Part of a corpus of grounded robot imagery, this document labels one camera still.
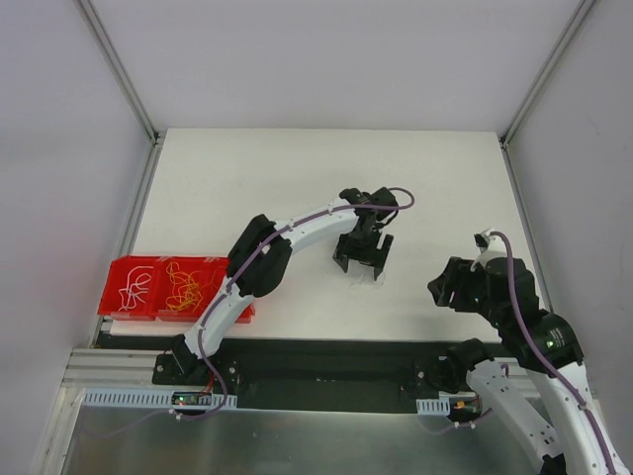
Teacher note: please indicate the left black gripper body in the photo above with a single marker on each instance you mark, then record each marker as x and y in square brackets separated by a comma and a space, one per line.
[363, 248]

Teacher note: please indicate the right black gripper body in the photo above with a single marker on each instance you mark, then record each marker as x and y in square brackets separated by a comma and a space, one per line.
[456, 285]

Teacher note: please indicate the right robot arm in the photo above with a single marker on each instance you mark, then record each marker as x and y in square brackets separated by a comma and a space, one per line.
[571, 438]

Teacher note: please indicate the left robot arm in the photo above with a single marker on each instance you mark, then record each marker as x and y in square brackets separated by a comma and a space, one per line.
[259, 258]

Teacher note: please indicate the red plastic bin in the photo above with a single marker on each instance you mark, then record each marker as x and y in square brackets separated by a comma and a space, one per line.
[173, 289]

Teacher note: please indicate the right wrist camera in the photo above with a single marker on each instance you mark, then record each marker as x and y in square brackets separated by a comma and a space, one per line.
[490, 246]

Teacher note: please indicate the right white cable duct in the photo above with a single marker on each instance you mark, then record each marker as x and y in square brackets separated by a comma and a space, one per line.
[440, 407]

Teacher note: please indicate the white cable duct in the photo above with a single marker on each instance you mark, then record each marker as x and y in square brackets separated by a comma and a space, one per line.
[440, 407]
[157, 399]

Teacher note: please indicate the right aluminium frame post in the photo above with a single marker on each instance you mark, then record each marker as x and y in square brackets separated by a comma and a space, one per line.
[546, 72]

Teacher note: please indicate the aluminium frame post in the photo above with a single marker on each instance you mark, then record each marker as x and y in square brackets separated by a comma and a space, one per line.
[103, 41]
[546, 72]

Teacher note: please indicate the left white cable duct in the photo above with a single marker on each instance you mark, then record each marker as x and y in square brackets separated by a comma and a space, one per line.
[157, 399]

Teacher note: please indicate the left aluminium frame post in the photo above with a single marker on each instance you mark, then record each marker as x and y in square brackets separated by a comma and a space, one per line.
[103, 41]

